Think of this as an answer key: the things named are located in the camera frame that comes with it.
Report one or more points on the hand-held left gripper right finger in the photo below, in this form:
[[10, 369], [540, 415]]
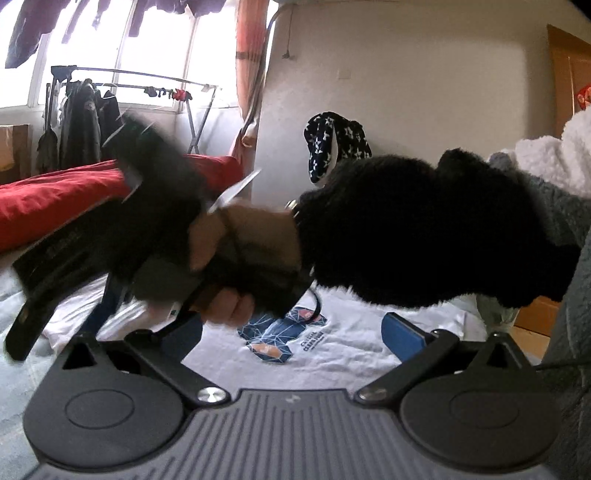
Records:
[[406, 337]]

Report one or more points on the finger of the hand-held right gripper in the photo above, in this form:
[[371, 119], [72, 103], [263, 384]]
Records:
[[30, 327], [107, 304]]

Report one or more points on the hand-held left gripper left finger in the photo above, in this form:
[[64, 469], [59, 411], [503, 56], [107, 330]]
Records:
[[184, 339]]

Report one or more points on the white printed t-shirt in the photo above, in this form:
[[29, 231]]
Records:
[[346, 341]]

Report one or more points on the person's right forearm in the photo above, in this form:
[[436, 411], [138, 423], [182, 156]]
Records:
[[415, 221]]

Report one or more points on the metal clothes drying rack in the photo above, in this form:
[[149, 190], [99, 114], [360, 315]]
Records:
[[198, 124]]

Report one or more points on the row of hanging clothes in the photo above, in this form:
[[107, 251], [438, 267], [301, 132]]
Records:
[[32, 32]]

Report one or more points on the person's right hand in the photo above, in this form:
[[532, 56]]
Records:
[[268, 240]]

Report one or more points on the green checked bed blanket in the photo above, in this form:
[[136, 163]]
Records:
[[27, 392]]

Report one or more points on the red duvet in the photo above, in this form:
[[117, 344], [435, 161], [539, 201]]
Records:
[[55, 198]]

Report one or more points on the black hanging jacket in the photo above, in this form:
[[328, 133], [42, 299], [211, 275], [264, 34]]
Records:
[[111, 124]]

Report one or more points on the black jacket with badge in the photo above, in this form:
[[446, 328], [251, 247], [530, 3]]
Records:
[[81, 124]]

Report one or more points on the dark grey hanging garment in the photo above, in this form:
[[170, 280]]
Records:
[[46, 152]]

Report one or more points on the row of small hanging socks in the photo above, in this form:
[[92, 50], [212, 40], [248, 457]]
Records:
[[168, 93]]

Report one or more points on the cardboard box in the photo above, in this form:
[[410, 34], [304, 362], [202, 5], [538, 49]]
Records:
[[14, 152]]

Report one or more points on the grey fleece garment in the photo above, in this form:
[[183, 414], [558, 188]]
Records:
[[572, 323]]

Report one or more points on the window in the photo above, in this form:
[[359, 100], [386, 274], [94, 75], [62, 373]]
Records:
[[152, 50]]

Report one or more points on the pink striped curtain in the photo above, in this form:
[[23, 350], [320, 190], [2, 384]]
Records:
[[251, 69]]

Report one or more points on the navy star-print garment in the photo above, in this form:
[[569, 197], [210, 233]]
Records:
[[337, 143]]

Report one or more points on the white fluffy garment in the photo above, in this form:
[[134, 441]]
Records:
[[563, 157]]

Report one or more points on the red door ornament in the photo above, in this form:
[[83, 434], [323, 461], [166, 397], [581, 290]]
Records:
[[584, 98]]

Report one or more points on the wooden door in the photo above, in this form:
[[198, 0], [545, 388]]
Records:
[[565, 83]]

